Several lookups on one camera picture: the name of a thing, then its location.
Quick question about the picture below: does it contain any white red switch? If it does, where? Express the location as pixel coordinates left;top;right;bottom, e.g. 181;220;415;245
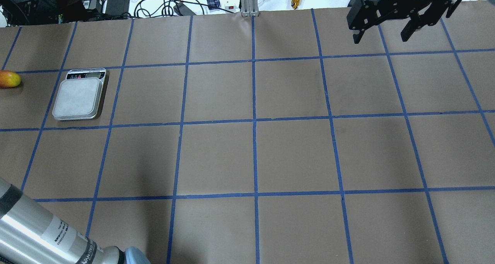
224;2;237;12

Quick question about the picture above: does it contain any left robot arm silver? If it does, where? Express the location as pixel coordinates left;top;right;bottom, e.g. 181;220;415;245
0;180;150;264

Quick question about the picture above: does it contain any digital kitchen scale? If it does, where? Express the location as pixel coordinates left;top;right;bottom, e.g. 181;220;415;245
52;68;107;121

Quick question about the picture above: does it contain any black cable bundle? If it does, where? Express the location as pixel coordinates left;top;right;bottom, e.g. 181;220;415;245
133;0;229;18

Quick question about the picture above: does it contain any small blue black box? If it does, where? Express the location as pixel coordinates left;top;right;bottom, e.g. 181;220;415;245
207;0;220;10

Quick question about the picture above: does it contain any black power adapter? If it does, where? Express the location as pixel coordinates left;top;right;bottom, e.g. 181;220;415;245
104;0;130;16

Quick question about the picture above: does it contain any red yellow mango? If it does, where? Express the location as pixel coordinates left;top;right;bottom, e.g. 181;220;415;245
0;70;21;88

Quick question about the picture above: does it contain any aluminium frame post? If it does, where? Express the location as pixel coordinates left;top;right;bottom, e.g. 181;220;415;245
240;0;259;17

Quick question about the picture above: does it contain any black electronics pile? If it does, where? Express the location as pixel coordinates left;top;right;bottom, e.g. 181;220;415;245
0;0;104;26

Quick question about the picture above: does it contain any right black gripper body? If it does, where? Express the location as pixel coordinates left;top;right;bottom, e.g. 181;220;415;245
371;0;452;22

